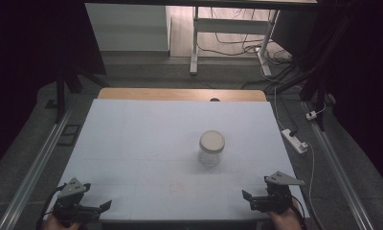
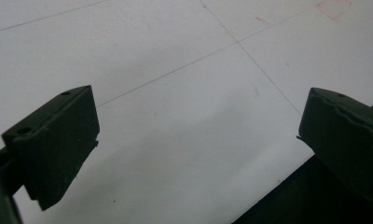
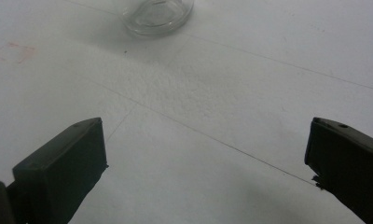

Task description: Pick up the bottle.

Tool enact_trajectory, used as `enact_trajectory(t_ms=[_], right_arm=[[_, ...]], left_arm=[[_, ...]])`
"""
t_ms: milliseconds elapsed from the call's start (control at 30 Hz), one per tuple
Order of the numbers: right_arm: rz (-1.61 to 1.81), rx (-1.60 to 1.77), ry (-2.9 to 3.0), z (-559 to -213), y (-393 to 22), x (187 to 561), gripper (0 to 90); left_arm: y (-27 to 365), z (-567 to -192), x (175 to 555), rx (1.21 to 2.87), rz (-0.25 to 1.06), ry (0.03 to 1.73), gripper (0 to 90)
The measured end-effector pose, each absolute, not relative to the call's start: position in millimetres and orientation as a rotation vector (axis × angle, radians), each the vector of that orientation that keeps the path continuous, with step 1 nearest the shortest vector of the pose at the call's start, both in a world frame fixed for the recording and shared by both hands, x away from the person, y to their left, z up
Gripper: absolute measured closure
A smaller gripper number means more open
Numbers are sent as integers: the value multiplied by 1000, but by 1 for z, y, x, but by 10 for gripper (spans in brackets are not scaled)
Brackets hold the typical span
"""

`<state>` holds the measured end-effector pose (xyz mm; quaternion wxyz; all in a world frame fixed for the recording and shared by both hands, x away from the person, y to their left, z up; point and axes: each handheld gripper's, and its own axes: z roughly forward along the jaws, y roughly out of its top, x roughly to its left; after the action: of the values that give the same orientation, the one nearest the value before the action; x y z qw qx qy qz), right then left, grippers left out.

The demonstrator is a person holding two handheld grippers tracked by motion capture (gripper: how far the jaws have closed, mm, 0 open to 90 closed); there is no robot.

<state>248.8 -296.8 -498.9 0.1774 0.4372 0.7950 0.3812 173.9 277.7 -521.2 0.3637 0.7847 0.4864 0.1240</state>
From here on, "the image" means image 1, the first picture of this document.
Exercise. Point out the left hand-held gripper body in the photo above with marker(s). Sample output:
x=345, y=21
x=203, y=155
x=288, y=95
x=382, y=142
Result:
x=72, y=204

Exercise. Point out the white table frame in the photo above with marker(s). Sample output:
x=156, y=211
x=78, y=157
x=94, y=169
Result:
x=243, y=48

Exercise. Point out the black rectangular frame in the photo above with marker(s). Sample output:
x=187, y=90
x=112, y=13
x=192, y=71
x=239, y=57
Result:
x=70, y=134

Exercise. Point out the small white adapter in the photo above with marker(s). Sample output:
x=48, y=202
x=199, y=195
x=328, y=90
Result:
x=311, y=115

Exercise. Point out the white power strip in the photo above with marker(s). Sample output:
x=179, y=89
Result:
x=294, y=141

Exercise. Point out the white panel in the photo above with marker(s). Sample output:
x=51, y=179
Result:
x=125, y=28

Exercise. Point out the cream round jar lid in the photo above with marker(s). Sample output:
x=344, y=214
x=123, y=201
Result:
x=212, y=141

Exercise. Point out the person's left hand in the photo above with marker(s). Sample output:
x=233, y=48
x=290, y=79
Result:
x=57, y=225

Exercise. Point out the black metal stand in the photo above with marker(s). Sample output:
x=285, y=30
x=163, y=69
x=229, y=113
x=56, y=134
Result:
x=317, y=73

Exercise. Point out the black curtain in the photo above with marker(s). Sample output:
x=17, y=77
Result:
x=27, y=64
x=368, y=80

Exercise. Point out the white-legged desk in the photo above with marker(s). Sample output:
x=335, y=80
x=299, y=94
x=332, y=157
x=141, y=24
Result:
x=231, y=26

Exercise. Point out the person's right hand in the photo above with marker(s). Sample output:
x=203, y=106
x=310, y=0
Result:
x=285, y=221

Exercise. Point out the clear jar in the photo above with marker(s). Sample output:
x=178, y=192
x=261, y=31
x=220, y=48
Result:
x=209, y=158

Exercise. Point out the aluminium rail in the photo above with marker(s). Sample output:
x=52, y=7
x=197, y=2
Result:
x=33, y=172
x=339, y=172

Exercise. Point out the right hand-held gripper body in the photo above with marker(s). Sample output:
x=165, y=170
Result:
x=274, y=198

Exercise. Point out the black tripod stand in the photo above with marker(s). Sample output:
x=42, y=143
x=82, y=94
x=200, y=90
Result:
x=61, y=92

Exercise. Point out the wooden table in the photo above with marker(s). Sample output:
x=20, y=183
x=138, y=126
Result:
x=167, y=94

